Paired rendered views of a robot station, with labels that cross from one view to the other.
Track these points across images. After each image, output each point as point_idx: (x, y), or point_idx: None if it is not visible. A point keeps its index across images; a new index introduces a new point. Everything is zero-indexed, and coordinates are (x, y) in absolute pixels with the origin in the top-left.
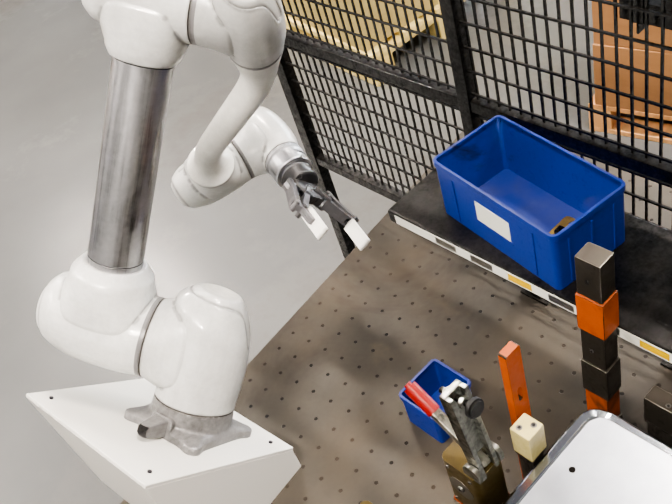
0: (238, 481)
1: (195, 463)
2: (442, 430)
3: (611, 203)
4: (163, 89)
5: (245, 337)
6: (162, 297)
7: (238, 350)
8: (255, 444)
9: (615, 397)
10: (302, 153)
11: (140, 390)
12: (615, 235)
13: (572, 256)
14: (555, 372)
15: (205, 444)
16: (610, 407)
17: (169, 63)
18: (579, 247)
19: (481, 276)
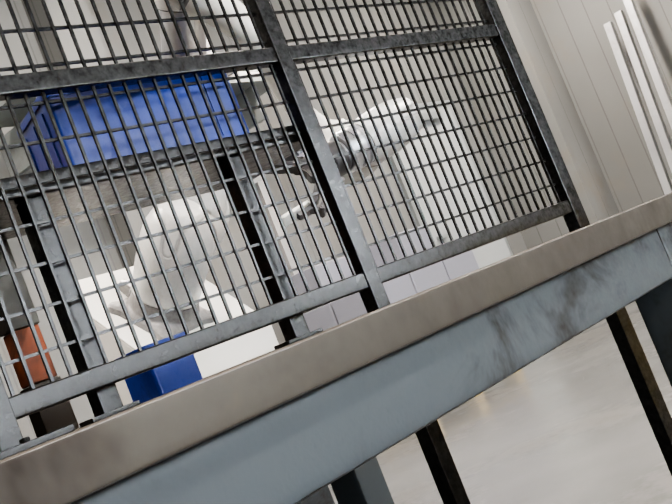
0: (110, 349)
1: (95, 310)
2: (127, 384)
3: (40, 113)
4: (169, 27)
5: (158, 242)
6: None
7: (148, 248)
8: (148, 343)
9: (11, 345)
10: (350, 135)
11: (217, 300)
12: (58, 160)
13: (38, 167)
14: (171, 391)
15: (119, 310)
16: (10, 354)
17: (162, 5)
18: (38, 158)
19: (349, 320)
